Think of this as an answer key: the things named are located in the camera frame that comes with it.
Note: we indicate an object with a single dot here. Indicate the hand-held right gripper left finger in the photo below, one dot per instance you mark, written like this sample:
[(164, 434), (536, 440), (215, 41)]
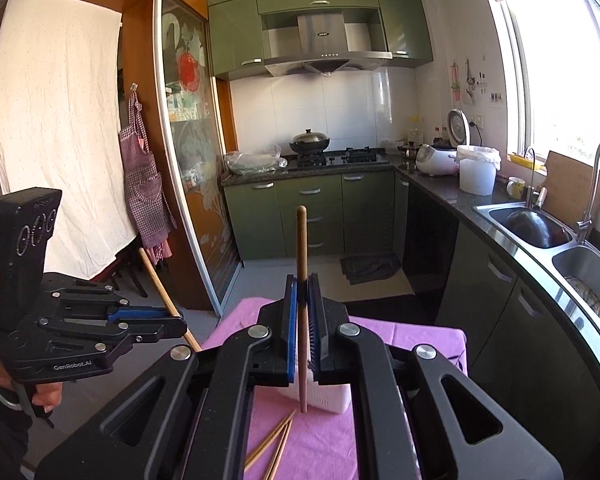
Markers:
[(292, 330)]

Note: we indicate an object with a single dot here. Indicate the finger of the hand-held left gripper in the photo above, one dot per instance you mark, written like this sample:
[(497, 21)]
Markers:
[(155, 331), (145, 314)]

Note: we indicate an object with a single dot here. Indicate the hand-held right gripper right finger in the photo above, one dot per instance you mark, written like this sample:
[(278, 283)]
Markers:
[(319, 340)]

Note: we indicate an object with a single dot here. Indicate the light bamboo chopstick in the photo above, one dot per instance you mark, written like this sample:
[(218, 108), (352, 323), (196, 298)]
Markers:
[(278, 452), (283, 452), (155, 277), (270, 439)]

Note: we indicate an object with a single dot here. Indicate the white plastic utensil holder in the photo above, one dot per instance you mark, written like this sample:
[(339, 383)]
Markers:
[(330, 400)]

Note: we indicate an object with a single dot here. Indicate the dark brown wooden chopstick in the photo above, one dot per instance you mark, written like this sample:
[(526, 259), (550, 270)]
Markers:
[(301, 240)]

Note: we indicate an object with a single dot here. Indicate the person's left forearm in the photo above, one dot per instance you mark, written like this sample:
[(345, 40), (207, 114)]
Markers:
[(0, 440)]

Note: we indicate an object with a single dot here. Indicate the person's left hand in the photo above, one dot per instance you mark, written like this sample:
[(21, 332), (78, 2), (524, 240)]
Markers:
[(47, 397)]

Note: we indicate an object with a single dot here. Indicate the dark wooden chairs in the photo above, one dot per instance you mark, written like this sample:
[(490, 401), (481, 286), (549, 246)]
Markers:
[(127, 272)]

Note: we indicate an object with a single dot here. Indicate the purple floral tablecloth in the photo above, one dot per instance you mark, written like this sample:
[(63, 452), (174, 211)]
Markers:
[(405, 330)]

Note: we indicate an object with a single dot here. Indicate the dark floor mat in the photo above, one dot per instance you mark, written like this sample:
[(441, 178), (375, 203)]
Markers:
[(370, 269)]

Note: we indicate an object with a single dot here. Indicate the white hanging sheet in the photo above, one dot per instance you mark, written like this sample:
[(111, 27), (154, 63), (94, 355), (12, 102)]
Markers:
[(55, 135)]

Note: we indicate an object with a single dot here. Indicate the green base cabinets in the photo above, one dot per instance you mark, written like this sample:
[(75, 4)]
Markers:
[(260, 220)]

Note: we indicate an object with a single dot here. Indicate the checkered apron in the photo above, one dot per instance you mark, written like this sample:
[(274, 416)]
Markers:
[(145, 180)]

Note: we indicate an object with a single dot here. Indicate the clear plastic bag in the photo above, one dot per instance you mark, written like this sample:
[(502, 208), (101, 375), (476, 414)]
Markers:
[(252, 161)]

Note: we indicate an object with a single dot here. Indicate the sliding glass door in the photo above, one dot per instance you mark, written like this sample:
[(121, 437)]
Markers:
[(190, 135)]

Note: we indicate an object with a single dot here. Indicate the black gas stove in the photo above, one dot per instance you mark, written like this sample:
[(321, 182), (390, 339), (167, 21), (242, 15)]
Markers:
[(360, 156)]

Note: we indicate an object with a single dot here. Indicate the black wok with lid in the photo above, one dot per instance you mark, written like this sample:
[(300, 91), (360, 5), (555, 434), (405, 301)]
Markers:
[(309, 142)]

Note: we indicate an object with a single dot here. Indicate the small steel kettle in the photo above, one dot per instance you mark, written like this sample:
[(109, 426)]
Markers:
[(408, 152)]

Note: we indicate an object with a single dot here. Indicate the white rice cooker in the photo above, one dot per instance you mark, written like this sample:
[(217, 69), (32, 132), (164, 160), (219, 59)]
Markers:
[(435, 161)]

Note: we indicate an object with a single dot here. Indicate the yellow oil bottle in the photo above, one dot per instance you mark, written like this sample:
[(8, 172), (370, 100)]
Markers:
[(416, 132)]

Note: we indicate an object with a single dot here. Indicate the white plastic bucket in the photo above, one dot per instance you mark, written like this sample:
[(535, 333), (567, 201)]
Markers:
[(477, 172)]

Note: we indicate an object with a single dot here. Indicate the dark sauce bottles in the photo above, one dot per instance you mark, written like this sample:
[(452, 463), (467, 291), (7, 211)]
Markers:
[(440, 136)]

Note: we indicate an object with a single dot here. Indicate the black pan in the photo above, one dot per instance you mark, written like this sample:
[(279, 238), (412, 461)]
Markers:
[(532, 227)]

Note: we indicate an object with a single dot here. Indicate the yellow-green mug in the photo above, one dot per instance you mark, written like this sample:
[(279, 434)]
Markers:
[(515, 188)]

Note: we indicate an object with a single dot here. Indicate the small thin faucet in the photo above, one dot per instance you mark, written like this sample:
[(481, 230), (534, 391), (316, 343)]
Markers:
[(530, 180)]

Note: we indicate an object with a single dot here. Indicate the yellow tray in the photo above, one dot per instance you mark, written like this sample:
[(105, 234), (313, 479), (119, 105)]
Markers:
[(522, 160)]

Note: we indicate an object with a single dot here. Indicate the steel double sink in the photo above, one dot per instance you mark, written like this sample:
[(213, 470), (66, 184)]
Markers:
[(580, 260)]

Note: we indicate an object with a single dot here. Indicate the wooden cutting board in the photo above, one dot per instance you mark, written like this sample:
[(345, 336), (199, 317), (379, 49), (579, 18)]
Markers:
[(565, 185)]

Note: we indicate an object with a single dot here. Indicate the tall steel faucet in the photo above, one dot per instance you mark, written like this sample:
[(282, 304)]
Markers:
[(586, 220)]

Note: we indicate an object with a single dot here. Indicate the steel range hood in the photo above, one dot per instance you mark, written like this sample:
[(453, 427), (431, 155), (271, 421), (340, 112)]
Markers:
[(322, 35)]

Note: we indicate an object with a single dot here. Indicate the window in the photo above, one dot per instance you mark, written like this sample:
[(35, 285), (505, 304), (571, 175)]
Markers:
[(565, 70)]

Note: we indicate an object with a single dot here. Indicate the hanging wall utensils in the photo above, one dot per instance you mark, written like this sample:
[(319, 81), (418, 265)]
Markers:
[(467, 82)]

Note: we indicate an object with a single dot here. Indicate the green wall cabinets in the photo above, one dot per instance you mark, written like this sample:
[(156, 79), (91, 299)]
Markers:
[(235, 25)]

